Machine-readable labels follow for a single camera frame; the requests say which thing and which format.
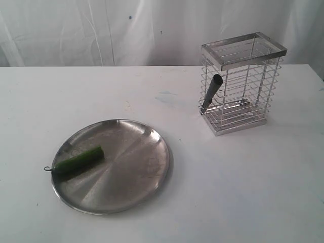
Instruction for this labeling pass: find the chrome wire utensil holder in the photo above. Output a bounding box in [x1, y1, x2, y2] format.
[199, 32, 287, 136]

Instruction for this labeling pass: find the white backdrop curtain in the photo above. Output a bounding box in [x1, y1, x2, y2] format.
[1, 1, 323, 69]

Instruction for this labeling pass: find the green cucumber piece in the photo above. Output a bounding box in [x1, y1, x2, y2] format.
[43, 146, 105, 180]

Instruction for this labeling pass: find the round stainless steel plate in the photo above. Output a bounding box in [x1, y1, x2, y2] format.
[51, 119, 172, 215]

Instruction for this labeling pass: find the black handled knife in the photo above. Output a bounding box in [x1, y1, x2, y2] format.
[200, 74, 251, 113]

